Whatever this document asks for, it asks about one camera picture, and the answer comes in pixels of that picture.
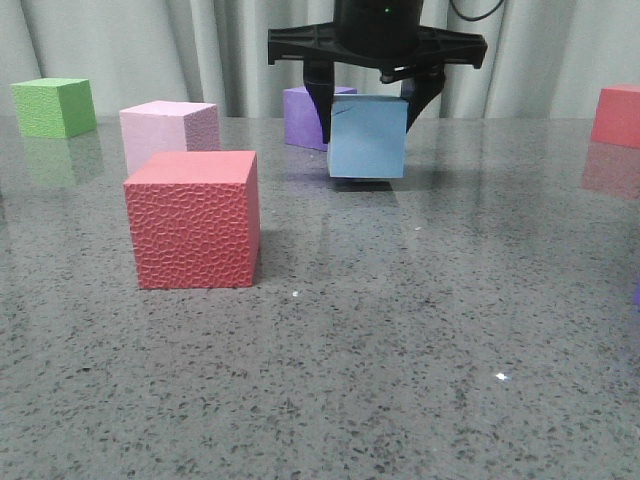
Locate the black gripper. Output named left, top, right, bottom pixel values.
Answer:
left=267, top=1, right=487, bottom=144

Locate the light blue cracked cube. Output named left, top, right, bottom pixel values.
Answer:
left=327, top=94, right=408, bottom=179

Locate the purple foam cube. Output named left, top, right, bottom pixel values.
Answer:
left=283, top=86, right=327, bottom=151

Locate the grey-green curtain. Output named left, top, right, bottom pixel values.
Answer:
left=1, top=1, right=639, bottom=118

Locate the pink foam cube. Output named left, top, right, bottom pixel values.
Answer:
left=119, top=100, right=221, bottom=175

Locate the large red textured cube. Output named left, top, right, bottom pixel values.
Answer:
left=124, top=150, right=260, bottom=289

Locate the red cube at right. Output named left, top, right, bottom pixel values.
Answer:
left=591, top=84, right=640, bottom=149

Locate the green foam cube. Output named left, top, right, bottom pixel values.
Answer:
left=11, top=78, right=97, bottom=139

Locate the purple cube at right edge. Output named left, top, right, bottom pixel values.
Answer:
left=633, top=283, right=640, bottom=306

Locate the black cable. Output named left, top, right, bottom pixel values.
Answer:
left=448, top=0, right=506, bottom=23

